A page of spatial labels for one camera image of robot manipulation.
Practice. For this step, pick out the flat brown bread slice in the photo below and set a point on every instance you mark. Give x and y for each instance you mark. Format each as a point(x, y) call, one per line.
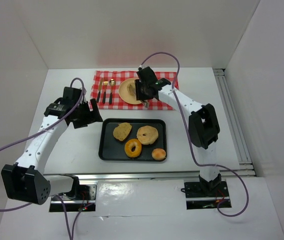
point(122, 131)

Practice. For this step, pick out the large pale bagel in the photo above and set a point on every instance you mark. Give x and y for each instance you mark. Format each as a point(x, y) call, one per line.
point(147, 135)

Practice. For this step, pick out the aluminium rail right side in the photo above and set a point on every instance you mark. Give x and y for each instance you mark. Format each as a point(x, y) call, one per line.
point(245, 163)

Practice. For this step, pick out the small golden bread roll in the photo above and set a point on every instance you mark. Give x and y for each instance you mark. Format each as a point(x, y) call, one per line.
point(159, 154)

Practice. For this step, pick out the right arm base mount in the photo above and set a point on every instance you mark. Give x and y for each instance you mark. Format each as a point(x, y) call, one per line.
point(197, 199)

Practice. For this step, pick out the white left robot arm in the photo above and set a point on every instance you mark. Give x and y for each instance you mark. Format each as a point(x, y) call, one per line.
point(24, 180)

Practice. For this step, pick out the gold fork black handle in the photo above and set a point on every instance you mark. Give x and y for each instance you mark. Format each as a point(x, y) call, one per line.
point(105, 84)

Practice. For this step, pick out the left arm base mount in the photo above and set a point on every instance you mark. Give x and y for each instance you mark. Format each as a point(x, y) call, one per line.
point(83, 200)

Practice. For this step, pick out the gold spoon black handle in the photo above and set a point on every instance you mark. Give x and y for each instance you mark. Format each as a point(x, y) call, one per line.
point(112, 83)

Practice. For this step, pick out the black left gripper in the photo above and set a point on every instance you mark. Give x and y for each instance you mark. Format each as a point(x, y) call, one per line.
point(85, 116)

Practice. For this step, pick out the gold knife black handle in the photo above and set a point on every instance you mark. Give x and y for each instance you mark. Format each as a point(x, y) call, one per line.
point(99, 89)

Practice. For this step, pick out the small round tan muffin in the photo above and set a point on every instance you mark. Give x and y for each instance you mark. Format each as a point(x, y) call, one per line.
point(131, 89)

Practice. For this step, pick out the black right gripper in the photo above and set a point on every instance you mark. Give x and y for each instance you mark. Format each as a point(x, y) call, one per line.
point(142, 90)

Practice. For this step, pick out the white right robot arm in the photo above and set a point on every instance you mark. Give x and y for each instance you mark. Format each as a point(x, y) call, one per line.
point(200, 121)

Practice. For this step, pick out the orange glazed donut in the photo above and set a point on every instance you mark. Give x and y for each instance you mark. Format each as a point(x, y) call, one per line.
point(133, 148)

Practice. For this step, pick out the red checkered cloth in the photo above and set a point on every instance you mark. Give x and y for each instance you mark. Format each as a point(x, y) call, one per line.
point(117, 102)

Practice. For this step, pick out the yellow plate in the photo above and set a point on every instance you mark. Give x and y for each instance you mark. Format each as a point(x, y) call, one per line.
point(125, 94)

